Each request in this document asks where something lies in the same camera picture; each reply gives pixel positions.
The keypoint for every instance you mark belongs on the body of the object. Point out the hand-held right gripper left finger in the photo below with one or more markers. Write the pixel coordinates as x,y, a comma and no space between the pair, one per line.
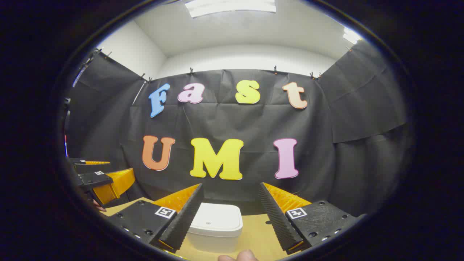
184,222

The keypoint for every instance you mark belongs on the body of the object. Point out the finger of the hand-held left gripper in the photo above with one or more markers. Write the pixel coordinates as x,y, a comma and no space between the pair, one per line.
108,183
88,166

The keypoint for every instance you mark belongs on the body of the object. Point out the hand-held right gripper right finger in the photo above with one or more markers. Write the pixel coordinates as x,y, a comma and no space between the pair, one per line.
276,222

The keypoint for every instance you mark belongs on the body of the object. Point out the white desktop garbage bin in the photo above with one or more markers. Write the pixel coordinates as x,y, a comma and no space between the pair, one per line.
217,221

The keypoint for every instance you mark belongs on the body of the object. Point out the wooden desktop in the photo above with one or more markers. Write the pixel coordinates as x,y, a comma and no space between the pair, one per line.
255,235

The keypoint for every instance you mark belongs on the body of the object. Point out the thin white rod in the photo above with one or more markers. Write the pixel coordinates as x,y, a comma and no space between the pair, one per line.
139,92

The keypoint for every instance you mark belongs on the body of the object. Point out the black backdrop cloth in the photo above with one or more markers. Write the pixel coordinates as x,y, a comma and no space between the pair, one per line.
253,123

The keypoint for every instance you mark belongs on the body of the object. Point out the small ceiling light panel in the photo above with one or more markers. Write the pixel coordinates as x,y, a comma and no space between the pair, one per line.
351,36

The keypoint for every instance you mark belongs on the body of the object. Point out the large ceiling light panel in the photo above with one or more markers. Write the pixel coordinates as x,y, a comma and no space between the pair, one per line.
232,6

